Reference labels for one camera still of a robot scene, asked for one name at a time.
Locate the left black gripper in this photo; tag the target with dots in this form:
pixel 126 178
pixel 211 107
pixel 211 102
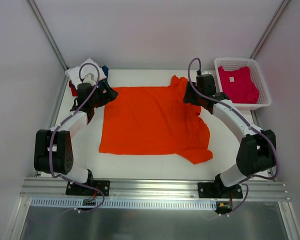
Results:
pixel 105 93

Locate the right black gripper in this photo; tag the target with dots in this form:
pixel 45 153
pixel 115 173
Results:
pixel 191 93

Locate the orange t-shirt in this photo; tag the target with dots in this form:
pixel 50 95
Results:
pixel 154 120

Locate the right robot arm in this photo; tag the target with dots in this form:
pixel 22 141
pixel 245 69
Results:
pixel 257 147

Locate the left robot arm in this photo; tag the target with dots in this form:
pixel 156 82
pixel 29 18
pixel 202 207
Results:
pixel 53 152

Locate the blue folded t-shirt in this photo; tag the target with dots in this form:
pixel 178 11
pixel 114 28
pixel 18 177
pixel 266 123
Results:
pixel 105 70

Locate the red folded t-shirt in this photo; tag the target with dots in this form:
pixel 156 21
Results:
pixel 72 89

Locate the pink t-shirt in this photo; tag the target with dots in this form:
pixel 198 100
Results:
pixel 238 85

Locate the white plastic basket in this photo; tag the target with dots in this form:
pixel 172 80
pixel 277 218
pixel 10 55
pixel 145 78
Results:
pixel 235 63

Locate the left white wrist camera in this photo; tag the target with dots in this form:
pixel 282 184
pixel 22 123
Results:
pixel 90 79

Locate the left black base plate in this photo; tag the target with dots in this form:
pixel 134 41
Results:
pixel 78 190

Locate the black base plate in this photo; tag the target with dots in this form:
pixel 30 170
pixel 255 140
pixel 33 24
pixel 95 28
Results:
pixel 78 190
pixel 213 191

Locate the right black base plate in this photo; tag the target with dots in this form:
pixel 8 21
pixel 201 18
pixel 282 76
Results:
pixel 213 191

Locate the left aluminium corner post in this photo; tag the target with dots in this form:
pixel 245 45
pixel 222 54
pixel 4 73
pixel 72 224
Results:
pixel 47 33

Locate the aluminium corner post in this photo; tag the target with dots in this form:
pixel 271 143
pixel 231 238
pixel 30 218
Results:
pixel 270 27
pixel 47 33

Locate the right aluminium corner post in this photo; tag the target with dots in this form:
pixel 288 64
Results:
pixel 270 27

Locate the white slotted cable duct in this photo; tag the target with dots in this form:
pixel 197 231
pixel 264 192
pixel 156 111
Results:
pixel 146 204

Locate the aluminium mounting rail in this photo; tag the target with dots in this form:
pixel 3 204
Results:
pixel 149 189

